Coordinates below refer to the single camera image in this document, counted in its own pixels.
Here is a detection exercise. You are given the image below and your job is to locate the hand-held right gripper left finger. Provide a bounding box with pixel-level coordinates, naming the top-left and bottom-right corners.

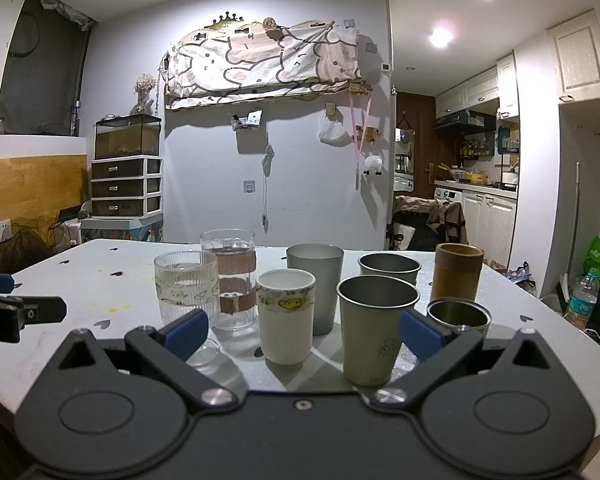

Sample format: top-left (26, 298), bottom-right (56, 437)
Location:
top-left (50, 308), bottom-right (238, 411)

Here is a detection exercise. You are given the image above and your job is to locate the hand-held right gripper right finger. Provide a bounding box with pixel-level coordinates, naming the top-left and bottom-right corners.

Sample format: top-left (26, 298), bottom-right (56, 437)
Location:
top-left (362, 308), bottom-right (563, 411)

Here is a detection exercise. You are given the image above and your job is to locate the small steel cup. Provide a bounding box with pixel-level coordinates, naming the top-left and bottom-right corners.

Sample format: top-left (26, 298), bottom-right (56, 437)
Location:
top-left (426, 298), bottom-right (493, 339)

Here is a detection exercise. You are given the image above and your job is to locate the large steel cup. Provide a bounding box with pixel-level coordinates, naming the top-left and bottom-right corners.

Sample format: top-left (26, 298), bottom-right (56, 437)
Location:
top-left (336, 275), bottom-right (421, 387)

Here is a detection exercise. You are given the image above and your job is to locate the ribbed clear glass cup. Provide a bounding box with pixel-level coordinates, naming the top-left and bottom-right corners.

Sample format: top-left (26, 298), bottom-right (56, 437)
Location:
top-left (153, 250), bottom-right (221, 331)

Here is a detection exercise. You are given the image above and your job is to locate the brown banded glass cup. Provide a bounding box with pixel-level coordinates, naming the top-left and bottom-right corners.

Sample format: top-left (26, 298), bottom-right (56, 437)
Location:
top-left (200, 229), bottom-right (258, 332)

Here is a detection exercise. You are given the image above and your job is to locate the brown bamboo cup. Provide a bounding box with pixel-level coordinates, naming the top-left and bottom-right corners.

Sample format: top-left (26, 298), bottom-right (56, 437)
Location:
top-left (429, 242), bottom-right (484, 306)

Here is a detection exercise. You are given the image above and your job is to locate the wide steel cup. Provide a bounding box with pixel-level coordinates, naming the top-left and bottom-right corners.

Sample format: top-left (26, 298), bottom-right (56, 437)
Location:
top-left (357, 252), bottom-right (423, 295)

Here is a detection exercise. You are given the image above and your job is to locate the white cup with yellow print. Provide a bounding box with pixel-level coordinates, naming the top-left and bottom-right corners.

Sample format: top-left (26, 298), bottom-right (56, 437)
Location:
top-left (256, 269), bottom-right (316, 365)

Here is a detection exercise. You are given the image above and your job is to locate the matte grey metal cup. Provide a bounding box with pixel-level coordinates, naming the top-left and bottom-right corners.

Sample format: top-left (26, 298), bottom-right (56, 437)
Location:
top-left (286, 244), bottom-right (345, 336)

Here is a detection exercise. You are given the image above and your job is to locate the dark net cloth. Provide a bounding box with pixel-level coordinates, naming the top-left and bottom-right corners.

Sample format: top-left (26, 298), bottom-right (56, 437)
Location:
top-left (0, 224), bottom-right (51, 275)

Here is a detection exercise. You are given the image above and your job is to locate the chair with brown jacket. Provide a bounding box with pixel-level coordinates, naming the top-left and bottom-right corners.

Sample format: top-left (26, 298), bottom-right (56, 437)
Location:
top-left (390, 195), bottom-right (469, 252)

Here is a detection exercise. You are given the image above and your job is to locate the white kitchen base cabinet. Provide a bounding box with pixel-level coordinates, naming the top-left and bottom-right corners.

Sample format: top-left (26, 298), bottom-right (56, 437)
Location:
top-left (460, 188), bottom-right (520, 269)

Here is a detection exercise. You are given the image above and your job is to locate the white washing machine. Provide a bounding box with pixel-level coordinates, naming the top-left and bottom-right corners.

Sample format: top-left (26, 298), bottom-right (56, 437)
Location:
top-left (433, 186), bottom-right (464, 207)

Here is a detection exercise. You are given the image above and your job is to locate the white drawer unit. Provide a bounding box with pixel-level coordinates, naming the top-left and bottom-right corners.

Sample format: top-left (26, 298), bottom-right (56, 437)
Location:
top-left (90, 156), bottom-right (164, 219)

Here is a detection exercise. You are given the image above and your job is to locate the clear plastic water bottle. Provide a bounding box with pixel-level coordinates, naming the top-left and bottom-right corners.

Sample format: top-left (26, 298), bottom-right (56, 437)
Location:
top-left (564, 269), bottom-right (600, 331)

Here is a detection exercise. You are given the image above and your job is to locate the green shopping bag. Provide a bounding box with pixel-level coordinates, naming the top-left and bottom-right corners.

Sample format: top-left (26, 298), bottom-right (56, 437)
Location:
top-left (580, 236), bottom-right (600, 281)

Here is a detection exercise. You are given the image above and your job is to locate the glass fish tank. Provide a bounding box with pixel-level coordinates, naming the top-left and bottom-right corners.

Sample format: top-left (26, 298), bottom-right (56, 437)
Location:
top-left (94, 114), bottom-right (163, 161)

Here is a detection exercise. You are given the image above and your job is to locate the pink ribbon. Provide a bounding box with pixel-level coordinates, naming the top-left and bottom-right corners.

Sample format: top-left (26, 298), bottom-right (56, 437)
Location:
top-left (348, 91), bottom-right (374, 161)

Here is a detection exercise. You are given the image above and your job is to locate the black range hood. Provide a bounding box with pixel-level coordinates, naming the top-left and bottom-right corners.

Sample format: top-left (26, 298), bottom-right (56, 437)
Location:
top-left (434, 109), bottom-right (497, 134)

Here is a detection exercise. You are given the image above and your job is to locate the white hanging bag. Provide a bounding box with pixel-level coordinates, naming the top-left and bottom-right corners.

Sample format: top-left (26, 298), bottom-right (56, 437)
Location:
top-left (318, 116), bottom-right (353, 148)

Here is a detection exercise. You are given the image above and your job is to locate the dark window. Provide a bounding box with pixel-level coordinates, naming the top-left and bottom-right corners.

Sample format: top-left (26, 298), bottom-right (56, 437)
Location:
top-left (0, 0), bottom-right (100, 137)

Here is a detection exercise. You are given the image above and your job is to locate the dried flower vase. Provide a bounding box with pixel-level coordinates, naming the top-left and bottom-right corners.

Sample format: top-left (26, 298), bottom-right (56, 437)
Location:
top-left (130, 73), bottom-right (159, 117)

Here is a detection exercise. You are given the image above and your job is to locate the printed cartoon cloth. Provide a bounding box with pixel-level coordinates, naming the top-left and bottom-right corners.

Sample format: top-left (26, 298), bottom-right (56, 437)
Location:
top-left (161, 19), bottom-right (362, 111)

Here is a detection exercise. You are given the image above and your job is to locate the round ceiling light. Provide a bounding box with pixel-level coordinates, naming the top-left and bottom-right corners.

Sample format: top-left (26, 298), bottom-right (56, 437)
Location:
top-left (428, 26), bottom-right (455, 50)

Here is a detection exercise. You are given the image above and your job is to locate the gold crown decoration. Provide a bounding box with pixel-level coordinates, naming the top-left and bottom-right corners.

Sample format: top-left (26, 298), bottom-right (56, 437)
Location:
top-left (203, 12), bottom-right (246, 32)

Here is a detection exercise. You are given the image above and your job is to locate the white upper cabinet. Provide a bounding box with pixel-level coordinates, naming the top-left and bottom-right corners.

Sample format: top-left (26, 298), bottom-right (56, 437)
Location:
top-left (546, 9), bottom-right (600, 107)

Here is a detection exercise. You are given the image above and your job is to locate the hanging white cable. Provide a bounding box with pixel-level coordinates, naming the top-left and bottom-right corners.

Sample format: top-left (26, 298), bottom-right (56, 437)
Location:
top-left (260, 143), bottom-right (275, 234)

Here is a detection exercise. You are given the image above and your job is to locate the wall mirror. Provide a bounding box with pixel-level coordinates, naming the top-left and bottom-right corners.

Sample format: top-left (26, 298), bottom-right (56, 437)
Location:
top-left (393, 128), bottom-right (417, 171)

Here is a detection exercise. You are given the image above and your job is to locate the white mop handle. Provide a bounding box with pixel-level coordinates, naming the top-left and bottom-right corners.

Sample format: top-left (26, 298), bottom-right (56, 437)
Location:
top-left (568, 162), bottom-right (581, 281)

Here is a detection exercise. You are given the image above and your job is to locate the small wall shelf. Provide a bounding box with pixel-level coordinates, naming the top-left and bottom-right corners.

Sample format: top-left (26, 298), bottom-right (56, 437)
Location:
top-left (231, 109), bottom-right (264, 132)

